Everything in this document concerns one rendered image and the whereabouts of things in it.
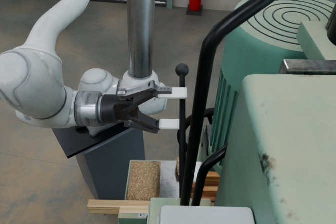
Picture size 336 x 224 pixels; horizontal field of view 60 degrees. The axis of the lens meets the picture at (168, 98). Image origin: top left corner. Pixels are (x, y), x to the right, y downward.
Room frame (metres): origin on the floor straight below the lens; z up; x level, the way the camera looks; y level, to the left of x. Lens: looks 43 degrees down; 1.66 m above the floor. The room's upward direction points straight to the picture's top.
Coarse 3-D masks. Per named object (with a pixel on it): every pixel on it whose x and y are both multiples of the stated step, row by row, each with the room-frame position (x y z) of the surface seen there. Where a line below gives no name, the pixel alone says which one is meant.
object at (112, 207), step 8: (88, 200) 0.37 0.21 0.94; (96, 200) 0.37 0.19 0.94; (104, 200) 0.37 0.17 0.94; (112, 200) 0.37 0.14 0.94; (120, 200) 0.37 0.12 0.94; (128, 200) 0.37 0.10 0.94; (136, 200) 0.37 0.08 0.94; (88, 208) 0.36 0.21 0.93; (96, 208) 0.35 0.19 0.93; (104, 208) 0.35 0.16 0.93; (112, 208) 0.35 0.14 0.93
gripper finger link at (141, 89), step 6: (138, 84) 0.52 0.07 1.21; (144, 84) 0.51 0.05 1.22; (120, 90) 0.52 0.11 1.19; (126, 90) 0.52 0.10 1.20; (132, 90) 0.51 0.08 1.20; (138, 90) 0.50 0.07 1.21; (144, 90) 0.50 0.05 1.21; (150, 90) 0.50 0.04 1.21; (120, 96) 0.50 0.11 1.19; (126, 96) 0.50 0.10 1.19; (132, 96) 0.50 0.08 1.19
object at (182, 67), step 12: (180, 72) 0.58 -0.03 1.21; (180, 84) 0.54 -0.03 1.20; (180, 108) 0.47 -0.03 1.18; (180, 120) 0.44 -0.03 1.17; (180, 132) 0.41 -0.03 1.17; (180, 144) 0.38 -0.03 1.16; (180, 156) 0.36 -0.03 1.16; (180, 168) 0.33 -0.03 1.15; (180, 180) 0.31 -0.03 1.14; (180, 192) 0.29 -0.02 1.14
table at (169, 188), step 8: (200, 144) 0.61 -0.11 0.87; (200, 152) 0.58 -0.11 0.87; (136, 160) 0.52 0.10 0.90; (144, 160) 0.52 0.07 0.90; (152, 160) 0.52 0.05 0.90; (160, 160) 0.52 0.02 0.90; (200, 160) 0.54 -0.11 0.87; (168, 168) 0.50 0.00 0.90; (176, 168) 0.50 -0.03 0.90; (128, 176) 0.47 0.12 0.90; (160, 176) 0.47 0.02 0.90; (168, 176) 0.47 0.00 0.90; (176, 176) 0.47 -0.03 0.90; (128, 184) 0.44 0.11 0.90; (160, 184) 0.44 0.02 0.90; (168, 184) 0.44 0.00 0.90; (176, 184) 0.44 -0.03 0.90; (160, 192) 0.42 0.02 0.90; (168, 192) 0.42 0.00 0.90; (176, 192) 0.42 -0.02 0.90
